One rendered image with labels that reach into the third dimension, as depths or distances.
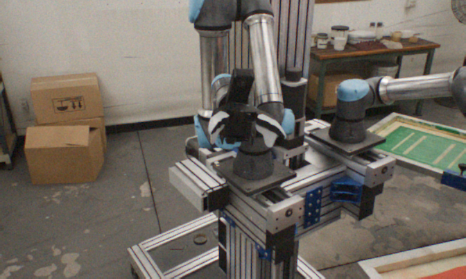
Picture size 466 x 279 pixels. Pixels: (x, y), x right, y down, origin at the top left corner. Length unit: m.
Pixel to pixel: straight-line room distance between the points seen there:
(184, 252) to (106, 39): 2.56
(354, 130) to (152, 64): 3.23
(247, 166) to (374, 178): 0.54
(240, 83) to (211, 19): 0.40
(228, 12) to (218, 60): 0.15
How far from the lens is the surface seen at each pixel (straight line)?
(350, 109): 1.70
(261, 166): 1.42
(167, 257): 2.73
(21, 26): 4.57
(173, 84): 4.74
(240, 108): 0.88
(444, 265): 1.73
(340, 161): 1.78
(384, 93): 1.77
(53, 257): 3.27
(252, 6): 1.23
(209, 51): 1.27
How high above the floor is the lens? 2.02
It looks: 25 degrees down
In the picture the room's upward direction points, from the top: straight up
